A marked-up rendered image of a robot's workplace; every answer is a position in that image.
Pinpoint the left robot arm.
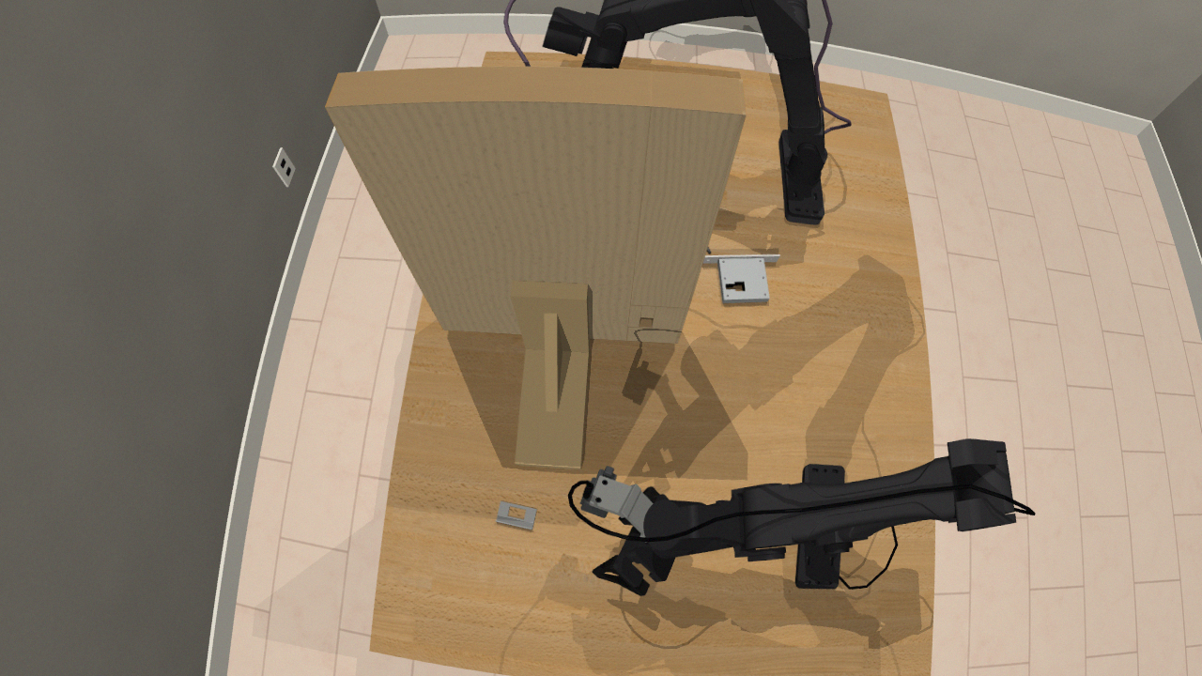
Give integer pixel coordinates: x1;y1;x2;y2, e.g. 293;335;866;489
643;438;1016;589

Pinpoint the grey metal bracket with rectangular hole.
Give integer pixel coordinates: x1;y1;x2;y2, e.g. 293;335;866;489
495;502;537;530

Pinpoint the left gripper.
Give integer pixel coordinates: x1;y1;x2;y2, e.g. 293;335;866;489
589;475;700;595

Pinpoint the tan wooden door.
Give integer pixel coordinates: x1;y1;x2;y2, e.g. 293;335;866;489
325;67;746;470

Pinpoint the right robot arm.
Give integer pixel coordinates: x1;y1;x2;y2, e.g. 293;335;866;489
543;0;827;220

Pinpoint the grey mortise lock with keyhole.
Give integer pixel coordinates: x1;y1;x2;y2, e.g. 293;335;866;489
703;254;780;303

